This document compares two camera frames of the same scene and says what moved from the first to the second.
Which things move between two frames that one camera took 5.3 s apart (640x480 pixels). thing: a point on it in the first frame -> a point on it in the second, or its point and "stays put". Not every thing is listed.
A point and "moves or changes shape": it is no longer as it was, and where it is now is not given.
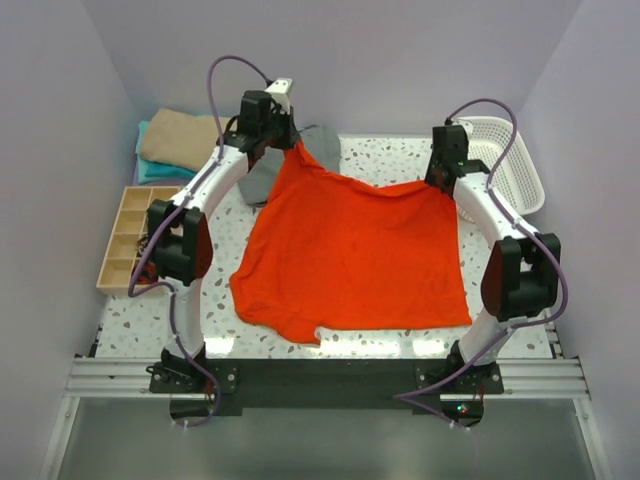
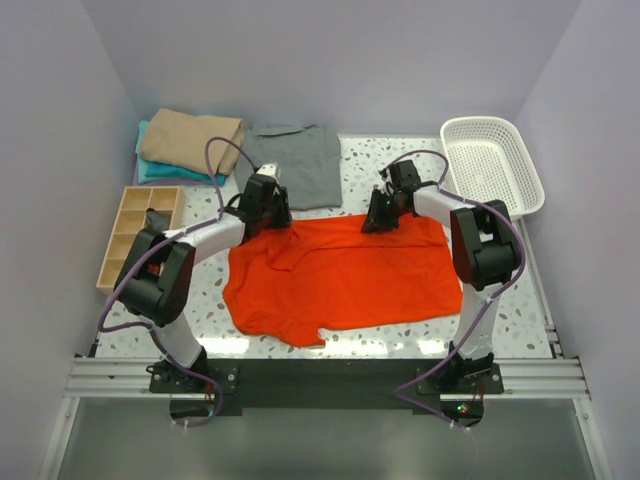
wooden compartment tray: (129, 224) stays put
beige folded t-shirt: (180, 140) stays put
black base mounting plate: (329, 384) stays put
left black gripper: (290, 139) -> (283, 219)
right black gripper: (428, 175) -> (376, 222)
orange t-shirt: (329, 252) moves or changes shape
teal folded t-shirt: (150, 170) stays put
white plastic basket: (516, 179) stays put
